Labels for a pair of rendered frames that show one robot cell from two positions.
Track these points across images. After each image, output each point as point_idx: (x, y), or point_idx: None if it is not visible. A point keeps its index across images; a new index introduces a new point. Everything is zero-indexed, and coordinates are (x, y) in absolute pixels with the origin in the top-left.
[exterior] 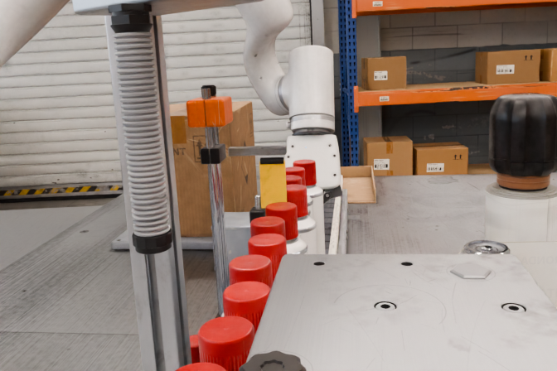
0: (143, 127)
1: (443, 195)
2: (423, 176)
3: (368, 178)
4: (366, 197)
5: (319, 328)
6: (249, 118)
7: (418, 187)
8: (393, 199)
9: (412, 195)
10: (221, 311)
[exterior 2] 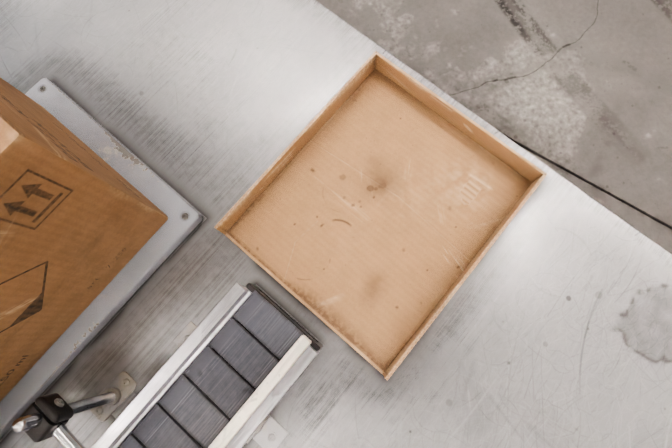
0: None
1: (557, 444)
2: (649, 263)
3: (516, 189)
4: (394, 330)
5: None
6: (5, 204)
7: (562, 337)
8: (440, 377)
9: (501, 381)
10: None
